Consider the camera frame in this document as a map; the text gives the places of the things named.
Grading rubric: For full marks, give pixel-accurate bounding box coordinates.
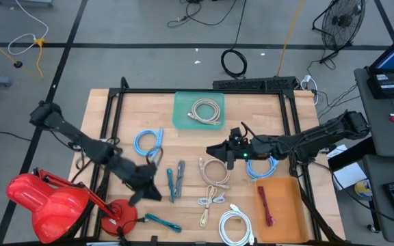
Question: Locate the yellow hanging cable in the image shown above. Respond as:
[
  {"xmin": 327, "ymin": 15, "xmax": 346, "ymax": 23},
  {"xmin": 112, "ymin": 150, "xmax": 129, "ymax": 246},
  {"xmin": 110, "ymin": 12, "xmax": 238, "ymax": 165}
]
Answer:
[{"xmin": 276, "ymin": 0, "xmax": 306, "ymax": 77}]

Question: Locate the white power adapter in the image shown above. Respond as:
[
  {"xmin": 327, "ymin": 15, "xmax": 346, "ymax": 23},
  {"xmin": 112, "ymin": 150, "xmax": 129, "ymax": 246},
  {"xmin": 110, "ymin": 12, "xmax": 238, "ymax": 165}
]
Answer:
[{"xmin": 300, "ymin": 74, "xmax": 319, "ymax": 106}]

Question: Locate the red tool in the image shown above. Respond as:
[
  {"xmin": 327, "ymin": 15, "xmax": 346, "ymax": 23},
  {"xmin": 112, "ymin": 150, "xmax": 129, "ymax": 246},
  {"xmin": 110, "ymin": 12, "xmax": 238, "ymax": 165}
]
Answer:
[{"xmin": 257, "ymin": 185, "xmax": 276, "ymax": 228}]

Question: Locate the small white paper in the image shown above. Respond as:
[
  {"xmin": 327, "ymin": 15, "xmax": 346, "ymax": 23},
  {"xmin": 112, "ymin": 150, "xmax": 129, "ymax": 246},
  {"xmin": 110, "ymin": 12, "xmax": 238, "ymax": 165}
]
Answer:
[{"xmin": 326, "ymin": 143, "xmax": 349, "ymax": 159}]

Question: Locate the white floor cable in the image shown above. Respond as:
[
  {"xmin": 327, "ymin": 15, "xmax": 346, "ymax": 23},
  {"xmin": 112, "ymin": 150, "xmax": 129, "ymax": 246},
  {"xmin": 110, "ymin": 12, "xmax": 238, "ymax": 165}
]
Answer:
[{"xmin": 7, "ymin": 0, "xmax": 49, "ymax": 56}]

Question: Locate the light blue HDMI cable coil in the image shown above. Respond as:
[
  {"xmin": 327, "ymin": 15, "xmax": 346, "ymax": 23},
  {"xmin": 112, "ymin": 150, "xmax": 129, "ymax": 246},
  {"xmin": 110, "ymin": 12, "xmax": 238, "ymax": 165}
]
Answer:
[
  {"xmin": 245, "ymin": 155, "xmax": 280, "ymax": 182},
  {"xmin": 133, "ymin": 127, "xmax": 165, "ymax": 160}
]

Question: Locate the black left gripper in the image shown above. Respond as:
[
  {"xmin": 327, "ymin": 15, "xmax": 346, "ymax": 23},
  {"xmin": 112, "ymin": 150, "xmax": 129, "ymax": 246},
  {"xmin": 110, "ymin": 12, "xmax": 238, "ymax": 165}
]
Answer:
[{"xmin": 123, "ymin": 163, "xmax": 163, "ymax": 206}]

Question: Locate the grey desk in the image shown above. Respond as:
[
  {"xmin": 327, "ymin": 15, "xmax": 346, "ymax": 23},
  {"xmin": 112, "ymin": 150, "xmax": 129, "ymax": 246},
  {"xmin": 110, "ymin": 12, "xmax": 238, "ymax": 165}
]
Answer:
[{"xmin": 353, "ymin": 67, "xmax": 394, "ymax": 159}]

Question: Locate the small black computer box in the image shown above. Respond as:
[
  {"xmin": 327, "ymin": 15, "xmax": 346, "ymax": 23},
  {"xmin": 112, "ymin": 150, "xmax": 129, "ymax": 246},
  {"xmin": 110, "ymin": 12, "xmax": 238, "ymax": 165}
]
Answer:
[{"xmin": 366, "ymin": 72, "xmax": 394, "ymax": 100}]

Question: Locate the white paper sheet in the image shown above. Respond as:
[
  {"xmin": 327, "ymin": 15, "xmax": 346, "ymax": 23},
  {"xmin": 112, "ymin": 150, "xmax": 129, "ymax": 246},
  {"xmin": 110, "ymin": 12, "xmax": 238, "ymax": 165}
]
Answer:
[{"xmin": 332, "ymin": 161, "xmax": 368, "ymax": 191}]

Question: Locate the red desk lamp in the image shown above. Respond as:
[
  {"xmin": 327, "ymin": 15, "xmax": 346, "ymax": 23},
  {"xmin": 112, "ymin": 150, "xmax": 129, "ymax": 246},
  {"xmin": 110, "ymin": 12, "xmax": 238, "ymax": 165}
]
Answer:
[{"xmin": 5, "ymin": 167, "xmax": 139, "ymax": 245}]

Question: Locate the dark desk with keyboard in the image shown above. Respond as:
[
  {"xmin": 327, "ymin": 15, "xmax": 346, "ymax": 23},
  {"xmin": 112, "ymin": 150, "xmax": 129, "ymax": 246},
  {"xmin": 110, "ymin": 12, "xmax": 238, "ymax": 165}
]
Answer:
[{"xmin": 362, "ymin": 153, "xmax": 394, "ymax": 245}]

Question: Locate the round printed disc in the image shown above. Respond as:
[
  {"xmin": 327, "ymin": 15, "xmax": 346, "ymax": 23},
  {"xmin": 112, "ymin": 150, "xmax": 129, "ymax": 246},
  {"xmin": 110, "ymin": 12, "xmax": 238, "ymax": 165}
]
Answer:
[{"xmin": 354, "ymin": 178, "xmax": 373, "ymax": 199}]

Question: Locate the beige HDMI cable coil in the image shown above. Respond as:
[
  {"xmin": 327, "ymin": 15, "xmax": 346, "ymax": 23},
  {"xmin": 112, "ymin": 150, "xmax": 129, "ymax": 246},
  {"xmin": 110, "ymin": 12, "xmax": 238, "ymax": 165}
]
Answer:
[
  {"xmin": 187, "ymin": 98, "xmax": 222, "ymax": 126},
  {"xmin": 198, "ymin": 156, "xmax": 232, "ymax": 190}
]

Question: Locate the orange translucent plastic bin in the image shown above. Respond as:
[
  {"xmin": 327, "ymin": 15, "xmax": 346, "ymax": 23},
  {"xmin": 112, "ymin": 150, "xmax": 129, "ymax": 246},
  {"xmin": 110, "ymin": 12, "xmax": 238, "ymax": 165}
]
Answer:
[{"xmin": 253, "ymin": 176, "xmax": 311, "ymax": 245}]

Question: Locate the green translucent plastic bin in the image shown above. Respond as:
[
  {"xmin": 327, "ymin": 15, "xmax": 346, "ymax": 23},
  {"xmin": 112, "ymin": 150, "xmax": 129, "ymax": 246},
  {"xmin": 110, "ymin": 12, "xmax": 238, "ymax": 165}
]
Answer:
[{"xmin": 172, "ymin": 91, "xmax": 226, "ymax": 131}]

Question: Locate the yellow floor cord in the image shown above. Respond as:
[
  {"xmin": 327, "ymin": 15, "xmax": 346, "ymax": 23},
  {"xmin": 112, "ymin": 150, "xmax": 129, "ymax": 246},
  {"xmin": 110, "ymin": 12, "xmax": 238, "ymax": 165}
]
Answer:
[{"xmin": 0, "ymin": 29, "xmax": 46, "ymax": 79}]

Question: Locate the black metal table frame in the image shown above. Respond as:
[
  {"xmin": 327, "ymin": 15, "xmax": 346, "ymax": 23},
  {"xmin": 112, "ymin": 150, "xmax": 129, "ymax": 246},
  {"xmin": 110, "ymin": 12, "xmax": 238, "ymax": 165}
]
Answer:
[{"xmin": 79, "ymin": 76, "xmax": 347, "ymax": 246}]

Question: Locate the black floor fan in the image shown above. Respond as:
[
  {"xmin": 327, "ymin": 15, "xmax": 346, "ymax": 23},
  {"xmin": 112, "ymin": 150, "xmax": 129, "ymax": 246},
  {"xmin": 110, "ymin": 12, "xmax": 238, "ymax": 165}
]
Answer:
[{"xmin": 311, "ymin": 0, "xmax": 367, "ymax": 65}]

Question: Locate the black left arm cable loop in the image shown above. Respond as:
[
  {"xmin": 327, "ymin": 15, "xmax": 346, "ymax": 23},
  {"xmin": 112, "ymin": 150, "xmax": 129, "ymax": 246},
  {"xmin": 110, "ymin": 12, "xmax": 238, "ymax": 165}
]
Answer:
[{"xmin": 144, "ymin": 146, "xmax": 164, "ymax": 167}]

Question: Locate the beige cable with black tie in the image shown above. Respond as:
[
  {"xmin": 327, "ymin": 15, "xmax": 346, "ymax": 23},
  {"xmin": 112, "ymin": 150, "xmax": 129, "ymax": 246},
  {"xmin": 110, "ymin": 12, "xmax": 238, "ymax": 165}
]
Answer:
[{"xmin": 199, "ymin": 184, "xmax": 218, "ymax": 229}]

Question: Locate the black lamp cord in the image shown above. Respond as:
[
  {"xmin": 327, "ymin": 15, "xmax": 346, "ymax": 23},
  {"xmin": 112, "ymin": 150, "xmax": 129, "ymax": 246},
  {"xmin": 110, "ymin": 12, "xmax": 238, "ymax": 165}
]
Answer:
[{"xmin": 116, "ymin": 216, "xmax": 149, "ymax": 246}]

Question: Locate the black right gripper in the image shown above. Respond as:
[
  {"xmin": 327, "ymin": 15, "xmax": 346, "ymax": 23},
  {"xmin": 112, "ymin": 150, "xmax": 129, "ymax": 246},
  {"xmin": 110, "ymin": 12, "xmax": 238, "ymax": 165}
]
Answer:
[{"xmin": 206, "ymin": 141, "xmax": 257, "ymax": 171}]

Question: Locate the white HDMI cable coil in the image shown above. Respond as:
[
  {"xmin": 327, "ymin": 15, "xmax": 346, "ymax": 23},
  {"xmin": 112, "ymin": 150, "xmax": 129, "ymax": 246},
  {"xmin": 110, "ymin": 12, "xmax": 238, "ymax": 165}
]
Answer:
[{"xmin": 218, "ymin": 203, "xmax": 256, "ymax": 246}]

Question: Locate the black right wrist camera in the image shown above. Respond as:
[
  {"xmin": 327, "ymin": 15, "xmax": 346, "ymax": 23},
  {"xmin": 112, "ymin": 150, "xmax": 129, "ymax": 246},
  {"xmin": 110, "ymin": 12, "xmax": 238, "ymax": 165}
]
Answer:
[{"xmin": 230, "ymin": 126, "xmax": 250, "ymax": 144}]

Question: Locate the black coiled hanging cable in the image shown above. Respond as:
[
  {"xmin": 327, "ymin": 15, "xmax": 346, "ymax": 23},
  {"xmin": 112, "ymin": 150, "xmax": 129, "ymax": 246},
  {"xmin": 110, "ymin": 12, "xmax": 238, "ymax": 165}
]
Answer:
[{"xmin": 220, "ymin": 0, "xmax": 248, "ymax": 79}]

